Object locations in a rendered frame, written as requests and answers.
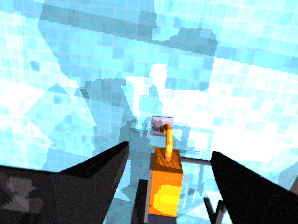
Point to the orange power plug with cord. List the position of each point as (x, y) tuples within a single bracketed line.
[(167, 178)]

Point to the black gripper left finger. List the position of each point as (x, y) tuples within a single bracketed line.
[(80, 194)]

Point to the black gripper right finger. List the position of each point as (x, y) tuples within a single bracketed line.
[(250, 198)]

